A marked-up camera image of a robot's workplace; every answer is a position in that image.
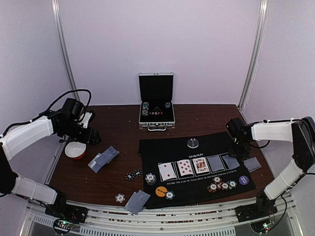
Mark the white red bowl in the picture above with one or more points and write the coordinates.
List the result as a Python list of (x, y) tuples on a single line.
[(75, 150)]

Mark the black white chip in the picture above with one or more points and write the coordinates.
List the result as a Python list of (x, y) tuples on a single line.
[(129, 176), (137, 173)]

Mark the red dice set in case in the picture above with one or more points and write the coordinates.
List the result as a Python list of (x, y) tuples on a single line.
[(156, 112)]

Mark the dealt card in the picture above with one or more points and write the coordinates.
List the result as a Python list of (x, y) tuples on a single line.
[(252, 164)]

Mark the left aluminium frame post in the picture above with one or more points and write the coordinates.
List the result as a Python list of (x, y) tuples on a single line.
[(60, 32)]

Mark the aluminium poker case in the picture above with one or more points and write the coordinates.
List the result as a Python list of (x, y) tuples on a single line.
[(156, 89)]

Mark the purple small blind button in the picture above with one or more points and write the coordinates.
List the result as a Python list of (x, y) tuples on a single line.
[(244, 180)]

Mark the black white chip right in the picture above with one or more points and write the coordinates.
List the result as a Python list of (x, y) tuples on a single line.
[(137, 173)]

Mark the white blue chip flat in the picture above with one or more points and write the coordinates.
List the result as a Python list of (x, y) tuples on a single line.
[(120, 198)]

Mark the king of diamonds card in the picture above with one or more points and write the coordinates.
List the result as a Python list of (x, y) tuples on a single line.
[(200, 165)]

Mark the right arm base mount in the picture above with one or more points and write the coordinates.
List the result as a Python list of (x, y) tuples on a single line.
[(257, 214)]

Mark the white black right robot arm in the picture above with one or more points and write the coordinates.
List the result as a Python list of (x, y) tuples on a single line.
[(292, 144)]

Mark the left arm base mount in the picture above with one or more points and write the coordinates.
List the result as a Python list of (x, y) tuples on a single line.
[(67, 217)]

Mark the two of diamonds card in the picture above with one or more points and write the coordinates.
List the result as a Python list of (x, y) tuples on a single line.
[(166, 171)]

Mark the aluminium frame post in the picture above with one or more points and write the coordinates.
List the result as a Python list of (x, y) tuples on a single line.
[(257, 46), (60, 32)]

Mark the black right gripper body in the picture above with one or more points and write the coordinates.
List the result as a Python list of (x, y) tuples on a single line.
[(240, 149)]

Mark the aluminium frame rail front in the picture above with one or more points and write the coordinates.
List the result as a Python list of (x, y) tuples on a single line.
[(200, 220)]

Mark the black orange hundred chip stack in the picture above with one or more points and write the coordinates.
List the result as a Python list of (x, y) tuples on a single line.
[(224, 186)]

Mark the face down card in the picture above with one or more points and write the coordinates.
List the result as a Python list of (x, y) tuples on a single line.
[(231, 162), (215, 163)]

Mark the eight of diamonds card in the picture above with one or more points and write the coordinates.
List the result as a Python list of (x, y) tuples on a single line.
[(185, 168)]

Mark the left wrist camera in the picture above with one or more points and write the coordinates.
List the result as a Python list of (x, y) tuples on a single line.
[(86, 118)]

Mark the chips row in case left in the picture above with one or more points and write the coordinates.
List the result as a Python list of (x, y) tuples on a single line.
[(145, 109)]

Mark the black white chip left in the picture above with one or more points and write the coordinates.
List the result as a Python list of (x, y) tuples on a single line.
[(129, 176)]

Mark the blue green fifty chip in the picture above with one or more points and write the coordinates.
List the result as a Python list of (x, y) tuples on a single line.
[(169, 195)]

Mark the right aluminium frame post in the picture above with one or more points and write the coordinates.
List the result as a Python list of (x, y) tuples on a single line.
[(257, 46)]

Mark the black poker table mat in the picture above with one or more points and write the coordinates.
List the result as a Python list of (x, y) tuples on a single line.
[(189, 189)]

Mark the grey playing card deck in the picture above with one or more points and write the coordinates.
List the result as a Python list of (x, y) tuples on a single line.
[(101, 159)]

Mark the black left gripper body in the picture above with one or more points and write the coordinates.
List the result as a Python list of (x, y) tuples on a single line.
[(83, 137)]

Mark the dealt cards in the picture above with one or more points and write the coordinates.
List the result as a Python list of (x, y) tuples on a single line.
[(137, 201)]

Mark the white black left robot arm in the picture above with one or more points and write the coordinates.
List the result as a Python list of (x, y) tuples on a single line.
[(71, 120)]

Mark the small chip stack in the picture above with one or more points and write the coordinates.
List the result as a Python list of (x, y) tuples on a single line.
[(150, 178)]

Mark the orange big blind button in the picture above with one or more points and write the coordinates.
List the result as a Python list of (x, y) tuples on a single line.
[(161, 191)]

